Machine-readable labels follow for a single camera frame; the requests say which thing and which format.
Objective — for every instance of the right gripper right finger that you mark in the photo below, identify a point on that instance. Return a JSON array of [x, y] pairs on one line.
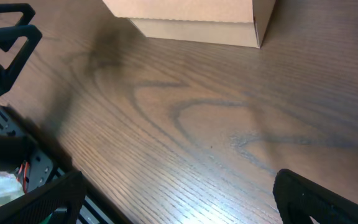
[[300, 200]]

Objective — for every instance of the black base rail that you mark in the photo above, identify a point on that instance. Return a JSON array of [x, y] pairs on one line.
[[35, 163]]

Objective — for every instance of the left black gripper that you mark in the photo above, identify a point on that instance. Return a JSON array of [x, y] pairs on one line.
[[8, 37]]

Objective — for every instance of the brown cardboard box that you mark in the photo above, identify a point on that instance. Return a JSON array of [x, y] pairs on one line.
[[229, 22]]

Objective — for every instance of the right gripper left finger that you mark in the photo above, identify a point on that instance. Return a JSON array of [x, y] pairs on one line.
[[67, 191]]

